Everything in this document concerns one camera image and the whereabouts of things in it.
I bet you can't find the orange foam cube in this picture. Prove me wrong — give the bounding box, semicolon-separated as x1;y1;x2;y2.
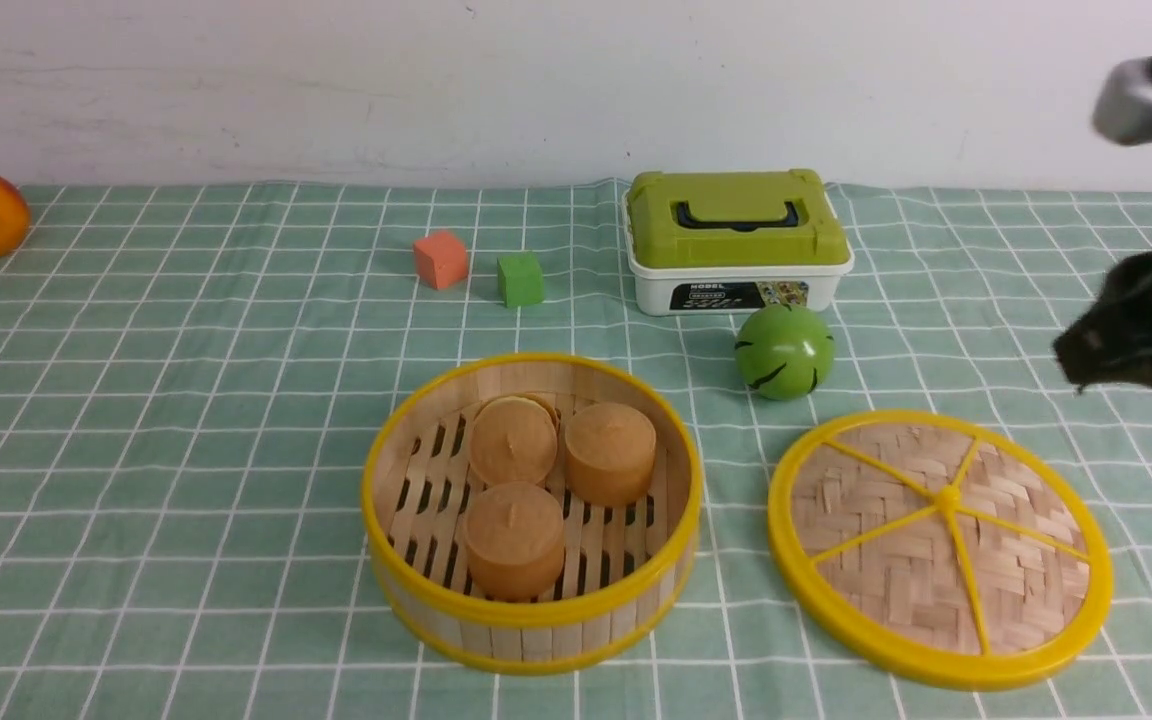
412;232;470;290

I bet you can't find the green and white toolbox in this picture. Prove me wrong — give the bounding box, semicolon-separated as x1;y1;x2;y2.
622;169;855;316

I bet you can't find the green foam cube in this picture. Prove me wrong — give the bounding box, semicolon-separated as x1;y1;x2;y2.
495;250;547;309

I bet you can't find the yellow woven steamer lid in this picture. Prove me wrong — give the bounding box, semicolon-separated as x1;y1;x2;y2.
767;410;1114;691

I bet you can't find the brown steamed bun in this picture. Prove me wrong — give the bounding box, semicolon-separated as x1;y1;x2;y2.
468;395;559;487
563;402;657;507
462;483;566;602

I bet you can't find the brown steamed bun left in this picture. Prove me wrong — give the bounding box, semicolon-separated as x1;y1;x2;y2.
468;395;559;487

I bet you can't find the yellow bamboo steamer basket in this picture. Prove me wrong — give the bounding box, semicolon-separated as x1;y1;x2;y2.
361;354;704;674

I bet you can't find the brown steamed bun front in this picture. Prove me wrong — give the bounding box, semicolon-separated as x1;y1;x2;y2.
462;483;566;602

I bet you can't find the green toy melon ball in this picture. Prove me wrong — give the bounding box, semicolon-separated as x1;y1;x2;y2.
733;304;835;401

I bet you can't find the green checkered tablecloth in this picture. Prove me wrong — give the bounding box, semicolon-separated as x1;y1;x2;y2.
0;179;1152;719

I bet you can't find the brown steamed bun right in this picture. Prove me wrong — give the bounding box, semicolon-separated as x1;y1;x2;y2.
563;402;657;507

